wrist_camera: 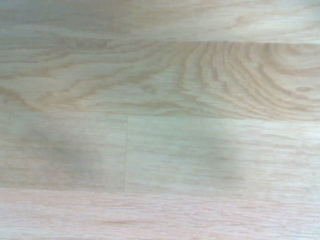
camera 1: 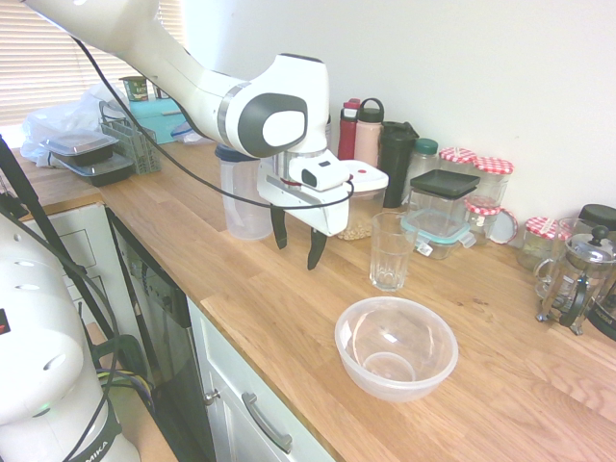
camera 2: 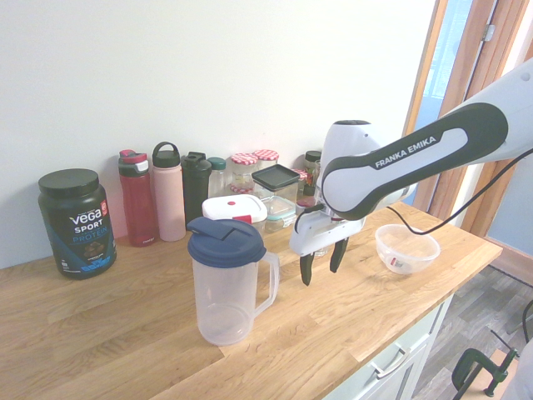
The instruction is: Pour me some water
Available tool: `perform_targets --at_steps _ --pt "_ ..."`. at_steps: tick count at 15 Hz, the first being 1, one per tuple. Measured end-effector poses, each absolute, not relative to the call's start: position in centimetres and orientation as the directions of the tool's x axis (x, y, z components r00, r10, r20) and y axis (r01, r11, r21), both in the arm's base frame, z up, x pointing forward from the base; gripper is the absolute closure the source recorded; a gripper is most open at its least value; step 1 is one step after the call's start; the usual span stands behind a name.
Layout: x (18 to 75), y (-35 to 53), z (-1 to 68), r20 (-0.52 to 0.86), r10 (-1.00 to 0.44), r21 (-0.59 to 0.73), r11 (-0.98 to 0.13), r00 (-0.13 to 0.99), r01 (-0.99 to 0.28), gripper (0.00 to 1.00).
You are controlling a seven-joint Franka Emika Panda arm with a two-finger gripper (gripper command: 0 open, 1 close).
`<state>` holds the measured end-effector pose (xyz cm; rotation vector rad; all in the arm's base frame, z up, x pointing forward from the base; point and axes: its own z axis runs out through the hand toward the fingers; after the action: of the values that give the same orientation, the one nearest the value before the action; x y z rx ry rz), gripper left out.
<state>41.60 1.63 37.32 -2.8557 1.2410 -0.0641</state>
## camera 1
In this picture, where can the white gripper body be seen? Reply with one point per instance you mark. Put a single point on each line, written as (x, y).
(313, 212)

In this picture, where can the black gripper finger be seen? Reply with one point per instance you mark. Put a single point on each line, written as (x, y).
(279, 226)
(316, 248)

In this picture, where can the clear pitcher with blue lid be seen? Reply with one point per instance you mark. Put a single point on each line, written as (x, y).
(240, 216)

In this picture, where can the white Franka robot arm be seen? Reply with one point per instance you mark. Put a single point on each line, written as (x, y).
(216, 96)

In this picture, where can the red water bottle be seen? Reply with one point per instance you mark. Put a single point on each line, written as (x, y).
(346, 139)

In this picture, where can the cereal container with white lid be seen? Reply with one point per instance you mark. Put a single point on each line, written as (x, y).
(366, 178)

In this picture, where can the clear drinking glass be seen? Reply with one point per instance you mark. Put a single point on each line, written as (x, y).
(390, 260)

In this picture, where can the pink bottle with black cap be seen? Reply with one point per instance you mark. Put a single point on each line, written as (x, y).
(367, 144)

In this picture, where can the black shaker bottle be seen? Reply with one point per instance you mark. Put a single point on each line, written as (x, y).
(394, 163)

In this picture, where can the glass container with teal lid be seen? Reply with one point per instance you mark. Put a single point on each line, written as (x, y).
(433, 236)

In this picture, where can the clear plastic bowl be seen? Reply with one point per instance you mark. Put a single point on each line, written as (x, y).
(356, 366)

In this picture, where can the clear zip bag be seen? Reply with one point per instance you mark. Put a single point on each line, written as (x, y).
(185, 136)

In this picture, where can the clear bottle with green cap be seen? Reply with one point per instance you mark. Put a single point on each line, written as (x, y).
(426, 146)

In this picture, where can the square container with black lid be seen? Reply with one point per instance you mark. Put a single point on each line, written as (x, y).
(443, 183)

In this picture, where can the black dishwasher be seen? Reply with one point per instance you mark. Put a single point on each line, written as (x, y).
(159, 313)

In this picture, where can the white kitchen cabinet front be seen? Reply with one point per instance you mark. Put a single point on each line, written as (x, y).
(226, 366)

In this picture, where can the grey cutlery basket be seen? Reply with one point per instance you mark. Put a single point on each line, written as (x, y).
(139, 159)

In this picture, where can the teal box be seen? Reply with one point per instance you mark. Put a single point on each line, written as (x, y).
(154, 120)

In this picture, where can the metal cabinet knob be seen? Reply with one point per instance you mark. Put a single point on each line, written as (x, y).
(212, 396)

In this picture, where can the black takeaway container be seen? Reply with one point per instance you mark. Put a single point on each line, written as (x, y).
(77, 144)
(101, 172)

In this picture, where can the dark green clamp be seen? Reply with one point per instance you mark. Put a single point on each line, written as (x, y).
(122, 342)

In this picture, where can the green paper cup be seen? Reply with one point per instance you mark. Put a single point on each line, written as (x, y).
(135, 91)

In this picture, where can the white plastic bag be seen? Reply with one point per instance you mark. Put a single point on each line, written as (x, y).
(62, 115)

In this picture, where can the clear glass jar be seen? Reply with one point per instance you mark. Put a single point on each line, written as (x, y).
(565, 231)

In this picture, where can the silver kettle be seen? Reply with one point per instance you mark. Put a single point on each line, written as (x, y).
(592, 269)

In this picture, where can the window blinds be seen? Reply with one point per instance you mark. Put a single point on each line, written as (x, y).
(29, 72)

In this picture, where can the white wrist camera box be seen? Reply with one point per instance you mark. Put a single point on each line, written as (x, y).
(322, 175)

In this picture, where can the black camera stand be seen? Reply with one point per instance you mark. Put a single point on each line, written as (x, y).
(29, 192)

